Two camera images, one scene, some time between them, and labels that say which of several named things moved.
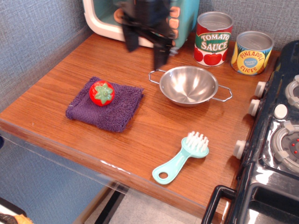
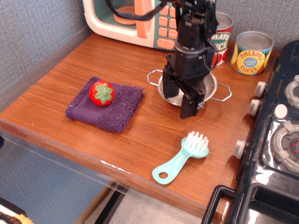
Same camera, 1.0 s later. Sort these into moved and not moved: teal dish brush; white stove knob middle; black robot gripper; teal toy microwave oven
Moved: black robot gripper
Not moved: white stove knob middle; teal toy microwave oven; teal dish brush
